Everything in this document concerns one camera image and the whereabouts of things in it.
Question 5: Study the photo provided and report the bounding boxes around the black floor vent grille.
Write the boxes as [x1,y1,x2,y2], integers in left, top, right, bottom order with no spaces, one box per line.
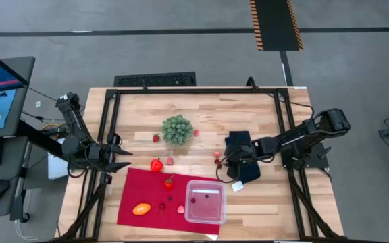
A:
[113,71,197,88]

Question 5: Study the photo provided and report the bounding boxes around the orange toy croissant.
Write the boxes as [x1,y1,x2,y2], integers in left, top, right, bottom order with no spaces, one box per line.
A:
[132,202,151,216]

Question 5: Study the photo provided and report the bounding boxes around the black monitor support bar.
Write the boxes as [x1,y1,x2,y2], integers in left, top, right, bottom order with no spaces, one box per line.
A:
[15,119,70,159]

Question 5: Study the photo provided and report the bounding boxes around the black aluminium table frame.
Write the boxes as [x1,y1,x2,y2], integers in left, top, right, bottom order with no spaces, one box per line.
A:
[55,86,347,243]

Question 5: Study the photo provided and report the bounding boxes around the navy blue folded cloth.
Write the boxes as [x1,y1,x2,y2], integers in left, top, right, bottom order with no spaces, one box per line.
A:
[224,130,262,185]

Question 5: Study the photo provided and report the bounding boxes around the red toy bell pepper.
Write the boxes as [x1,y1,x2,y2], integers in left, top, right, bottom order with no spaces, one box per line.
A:
[150,157,164,173]

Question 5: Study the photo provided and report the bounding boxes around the grey operator desk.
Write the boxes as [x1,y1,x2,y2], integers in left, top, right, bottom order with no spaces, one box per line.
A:
[0,56,36,220]

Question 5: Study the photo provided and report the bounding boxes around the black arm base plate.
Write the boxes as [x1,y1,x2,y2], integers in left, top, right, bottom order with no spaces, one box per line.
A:
[280,141,330,169]

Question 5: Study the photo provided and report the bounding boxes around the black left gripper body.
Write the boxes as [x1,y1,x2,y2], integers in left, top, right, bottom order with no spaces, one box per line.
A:
[86,142,114,169]

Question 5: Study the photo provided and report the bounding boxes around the white box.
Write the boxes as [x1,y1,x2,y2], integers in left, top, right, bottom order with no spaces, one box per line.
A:
[47,138,69,180]

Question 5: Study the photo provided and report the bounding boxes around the black mat orange stripes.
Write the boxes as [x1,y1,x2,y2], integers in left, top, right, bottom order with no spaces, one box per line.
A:
[249,0,304,52]

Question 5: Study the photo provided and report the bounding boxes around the red cloth mat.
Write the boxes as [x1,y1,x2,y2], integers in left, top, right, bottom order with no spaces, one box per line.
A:
[116,167,222,236]

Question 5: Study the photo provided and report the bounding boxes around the clear plastic tupperware container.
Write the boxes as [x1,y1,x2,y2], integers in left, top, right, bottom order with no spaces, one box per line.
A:
[184,180,228,225]

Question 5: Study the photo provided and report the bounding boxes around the green succulent in patterned pot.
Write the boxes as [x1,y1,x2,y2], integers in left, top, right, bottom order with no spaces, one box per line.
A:
[161,113,195,146]

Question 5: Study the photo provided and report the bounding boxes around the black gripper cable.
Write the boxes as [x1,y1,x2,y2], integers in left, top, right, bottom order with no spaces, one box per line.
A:
[215,155,236,185]

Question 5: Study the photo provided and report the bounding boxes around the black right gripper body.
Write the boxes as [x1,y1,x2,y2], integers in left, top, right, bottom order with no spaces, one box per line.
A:
[226,140,261,169]

